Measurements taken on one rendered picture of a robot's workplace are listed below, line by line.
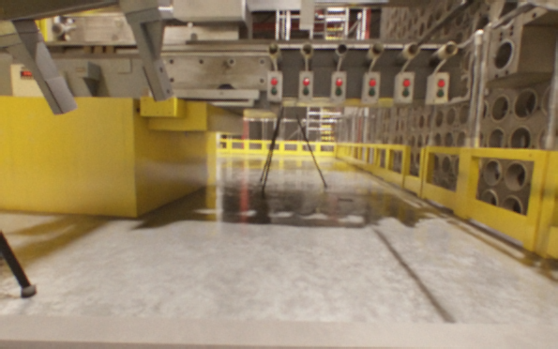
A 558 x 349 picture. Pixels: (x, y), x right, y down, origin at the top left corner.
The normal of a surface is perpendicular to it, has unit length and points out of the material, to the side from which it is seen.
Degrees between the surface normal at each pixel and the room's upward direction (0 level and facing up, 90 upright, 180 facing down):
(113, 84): 90
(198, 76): 90
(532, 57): 90
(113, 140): 90
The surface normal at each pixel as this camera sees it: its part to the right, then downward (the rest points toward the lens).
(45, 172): -0.10, 0.11
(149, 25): -0.07, 0.50
